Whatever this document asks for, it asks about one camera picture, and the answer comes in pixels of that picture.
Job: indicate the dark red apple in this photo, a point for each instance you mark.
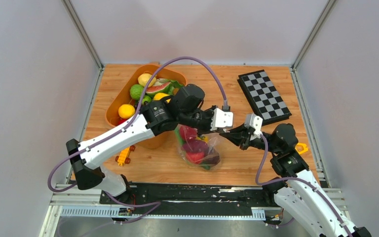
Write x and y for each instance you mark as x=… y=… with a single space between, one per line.
x=211 y=160

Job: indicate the green mango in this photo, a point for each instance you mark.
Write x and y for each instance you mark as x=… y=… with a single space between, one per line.
x=146 y=99

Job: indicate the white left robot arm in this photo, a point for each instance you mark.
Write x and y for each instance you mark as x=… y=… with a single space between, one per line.
x=152 y=119

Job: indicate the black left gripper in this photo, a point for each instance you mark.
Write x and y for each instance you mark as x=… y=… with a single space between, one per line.
x=208 y=128

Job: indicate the black white checkerboard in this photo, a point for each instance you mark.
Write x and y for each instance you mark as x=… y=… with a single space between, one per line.
x=263 y=97

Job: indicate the clear zip top bag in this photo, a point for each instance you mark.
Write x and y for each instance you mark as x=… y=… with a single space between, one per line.
x=214 y=146

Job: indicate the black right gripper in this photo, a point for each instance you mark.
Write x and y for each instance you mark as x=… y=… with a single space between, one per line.
x=241 y=136

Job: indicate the orange plastic basket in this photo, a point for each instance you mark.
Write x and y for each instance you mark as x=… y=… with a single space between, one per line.
x=123 y=97

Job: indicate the yellow toy car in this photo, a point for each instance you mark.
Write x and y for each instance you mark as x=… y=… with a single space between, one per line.
x=123 y=157

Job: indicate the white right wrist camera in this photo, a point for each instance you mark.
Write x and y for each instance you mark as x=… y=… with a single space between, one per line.
x=253 y=124

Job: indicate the yellow bell pepper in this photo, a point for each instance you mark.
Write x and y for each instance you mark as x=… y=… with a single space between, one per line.
x=204 y=138

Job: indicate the yellow plastic ring toy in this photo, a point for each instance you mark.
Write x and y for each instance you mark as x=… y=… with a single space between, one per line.
x=301 y=148

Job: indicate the yellow lemon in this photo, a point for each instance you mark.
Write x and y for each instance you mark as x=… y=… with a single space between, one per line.
x=145 y=79

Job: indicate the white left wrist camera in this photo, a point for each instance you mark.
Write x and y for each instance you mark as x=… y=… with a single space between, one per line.
x=221 y=120

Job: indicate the purple sweet potato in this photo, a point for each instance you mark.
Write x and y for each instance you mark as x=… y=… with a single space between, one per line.
x=194 y=146

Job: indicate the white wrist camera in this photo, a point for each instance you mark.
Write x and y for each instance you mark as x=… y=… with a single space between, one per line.
x=221 y=120
x=253 y=124

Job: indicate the orange red mango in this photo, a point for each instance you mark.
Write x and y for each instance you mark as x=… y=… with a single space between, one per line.
x=121 y=121

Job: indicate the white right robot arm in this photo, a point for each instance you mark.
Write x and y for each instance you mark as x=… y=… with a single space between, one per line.
x=288 y=178

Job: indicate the yellow corn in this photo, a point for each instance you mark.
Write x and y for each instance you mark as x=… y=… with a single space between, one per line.
x=160 y=96

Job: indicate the yellow pear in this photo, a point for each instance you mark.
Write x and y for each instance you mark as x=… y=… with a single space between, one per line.
x=126 y=111

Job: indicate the green lettuce leaf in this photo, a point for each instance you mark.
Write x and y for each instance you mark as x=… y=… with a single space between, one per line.
x=173 y=84

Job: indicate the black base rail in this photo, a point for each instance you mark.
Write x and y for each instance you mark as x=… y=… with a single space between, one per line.
x=190 y=199

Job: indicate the green lime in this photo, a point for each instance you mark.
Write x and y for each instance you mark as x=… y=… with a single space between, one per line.
x=136 y=91

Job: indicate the white slotted cable duct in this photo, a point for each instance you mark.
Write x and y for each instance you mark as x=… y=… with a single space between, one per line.
x=119 y=212

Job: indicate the light green pepper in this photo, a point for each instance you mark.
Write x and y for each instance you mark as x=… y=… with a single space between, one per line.
x=178 y=136

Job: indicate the watermelon slice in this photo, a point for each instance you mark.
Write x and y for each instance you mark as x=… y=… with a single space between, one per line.
x=162 y=88

